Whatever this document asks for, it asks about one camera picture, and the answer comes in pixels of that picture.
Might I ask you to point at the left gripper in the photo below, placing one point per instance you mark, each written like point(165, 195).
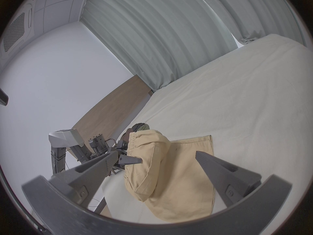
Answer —
point(119, 169)

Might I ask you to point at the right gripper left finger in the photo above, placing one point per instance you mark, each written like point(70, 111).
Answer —
point(85, 180)

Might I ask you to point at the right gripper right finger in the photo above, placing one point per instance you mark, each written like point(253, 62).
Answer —
point(229, 180)

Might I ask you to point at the beige shorts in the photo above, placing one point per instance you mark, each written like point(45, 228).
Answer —
point(176, 180)

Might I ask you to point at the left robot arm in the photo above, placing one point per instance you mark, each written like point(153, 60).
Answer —
point(63, 137)

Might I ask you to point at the bed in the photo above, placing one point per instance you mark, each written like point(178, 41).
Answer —
point(232, 94)

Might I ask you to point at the brown garment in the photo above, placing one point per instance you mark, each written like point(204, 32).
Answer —
point(126, 136)

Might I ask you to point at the black garment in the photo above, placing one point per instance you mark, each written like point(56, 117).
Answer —
point(135, 126)

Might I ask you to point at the green garment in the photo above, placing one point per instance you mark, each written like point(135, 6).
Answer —
point(144, 127)

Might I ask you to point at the white ceiling air vent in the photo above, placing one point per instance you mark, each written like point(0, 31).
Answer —
point(14, 30)

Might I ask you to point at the window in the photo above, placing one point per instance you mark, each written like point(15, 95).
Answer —
point(215, 13)

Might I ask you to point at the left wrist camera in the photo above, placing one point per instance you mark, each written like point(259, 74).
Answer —
point(122, 146)

